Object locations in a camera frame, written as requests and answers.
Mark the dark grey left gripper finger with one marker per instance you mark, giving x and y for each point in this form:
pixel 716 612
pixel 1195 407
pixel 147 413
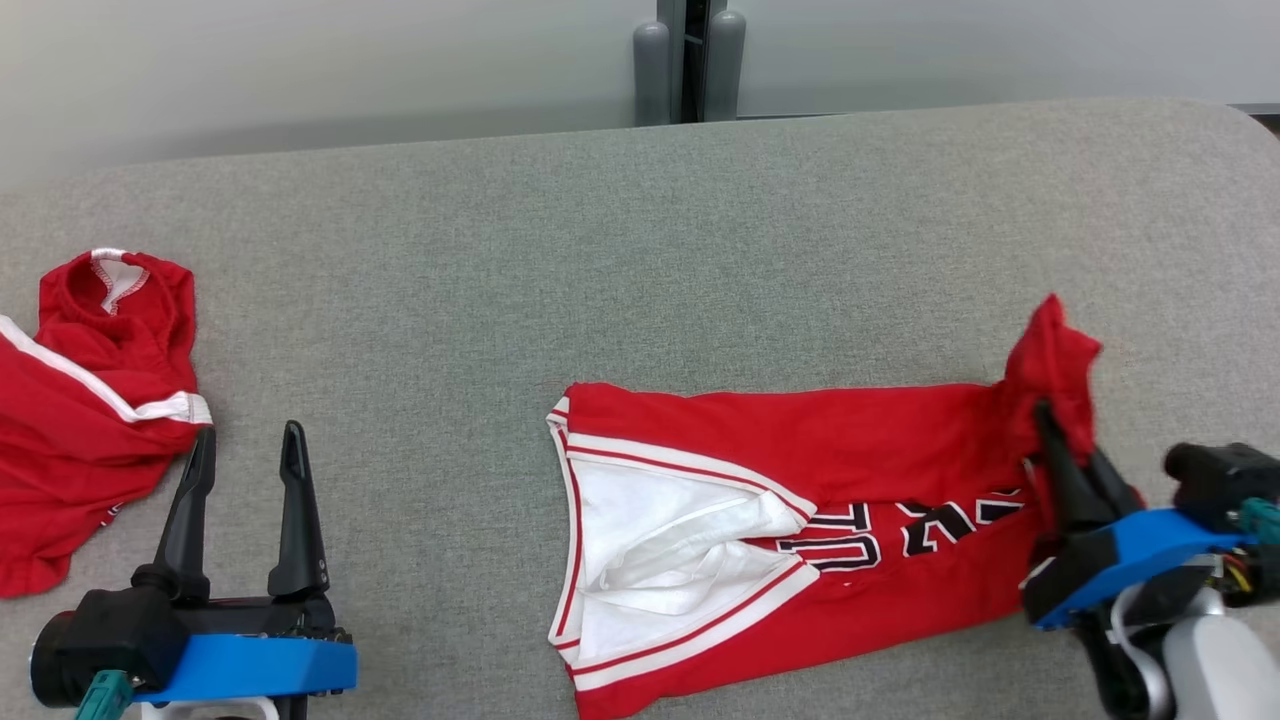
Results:
pixel 185 520
pixel 298 530

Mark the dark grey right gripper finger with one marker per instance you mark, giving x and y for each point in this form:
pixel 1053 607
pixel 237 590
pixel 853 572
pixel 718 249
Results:
pixel 1118 495
pixel 1072 490

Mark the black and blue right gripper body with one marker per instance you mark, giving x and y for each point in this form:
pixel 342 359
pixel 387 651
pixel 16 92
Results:
pixel 1130 545

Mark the grey metal partition post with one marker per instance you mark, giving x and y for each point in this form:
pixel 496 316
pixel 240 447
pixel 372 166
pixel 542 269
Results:
pixel 672 50

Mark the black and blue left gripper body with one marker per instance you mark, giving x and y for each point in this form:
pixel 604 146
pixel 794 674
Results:
pixel 260 665

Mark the red shorts with white trim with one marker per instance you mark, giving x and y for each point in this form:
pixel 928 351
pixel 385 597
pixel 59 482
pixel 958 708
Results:
pixel 70 450

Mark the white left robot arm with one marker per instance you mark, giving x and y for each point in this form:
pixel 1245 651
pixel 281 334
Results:
pixel 210 712

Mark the grey rounded post bumper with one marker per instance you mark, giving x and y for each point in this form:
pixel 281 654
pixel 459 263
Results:
pixel 727 65
pixel 650 75

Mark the red basketball jersey white sleeves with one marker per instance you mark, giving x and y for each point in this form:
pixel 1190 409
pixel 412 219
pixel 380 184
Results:
pixel 800 440

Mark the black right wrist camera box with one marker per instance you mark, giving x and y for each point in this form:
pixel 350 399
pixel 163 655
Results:
pixel 1215 475

